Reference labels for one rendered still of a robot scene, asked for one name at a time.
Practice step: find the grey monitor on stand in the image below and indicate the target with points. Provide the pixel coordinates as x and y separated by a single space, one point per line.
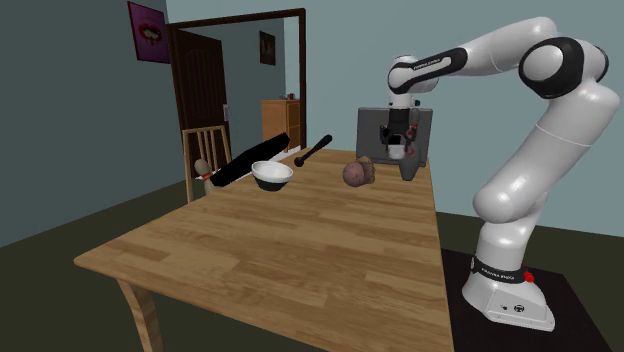
369 134

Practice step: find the wooden cabinet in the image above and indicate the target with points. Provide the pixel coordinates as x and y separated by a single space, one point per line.
278 119

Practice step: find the dark wall picture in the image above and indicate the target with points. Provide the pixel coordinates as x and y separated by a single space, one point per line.
267 48

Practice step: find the wooden chair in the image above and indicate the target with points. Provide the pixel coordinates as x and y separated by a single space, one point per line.
186 161

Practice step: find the white bowl with black base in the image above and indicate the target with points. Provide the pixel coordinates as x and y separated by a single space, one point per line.
271 172

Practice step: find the white bowling pin red stripe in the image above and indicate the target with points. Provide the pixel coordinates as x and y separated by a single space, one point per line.
202 169

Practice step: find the dark robot stand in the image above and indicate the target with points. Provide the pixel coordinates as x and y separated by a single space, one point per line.
575 312

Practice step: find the pink wall picture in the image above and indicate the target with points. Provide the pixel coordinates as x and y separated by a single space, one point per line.
148 31

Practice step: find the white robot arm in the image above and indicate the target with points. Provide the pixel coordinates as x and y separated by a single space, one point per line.
560 146

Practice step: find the wooden table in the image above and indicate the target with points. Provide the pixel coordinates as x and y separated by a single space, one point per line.
292 244

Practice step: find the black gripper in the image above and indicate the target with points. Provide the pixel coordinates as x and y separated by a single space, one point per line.
398 121

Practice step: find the black pestle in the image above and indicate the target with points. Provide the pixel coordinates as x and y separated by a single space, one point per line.
312 149

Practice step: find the brown pink muffin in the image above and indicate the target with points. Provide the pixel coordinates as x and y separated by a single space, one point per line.
355 173

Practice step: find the long black flat bar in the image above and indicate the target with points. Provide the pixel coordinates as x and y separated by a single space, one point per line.
244 161

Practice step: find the dark brown door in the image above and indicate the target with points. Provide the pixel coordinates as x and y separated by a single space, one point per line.
200 88

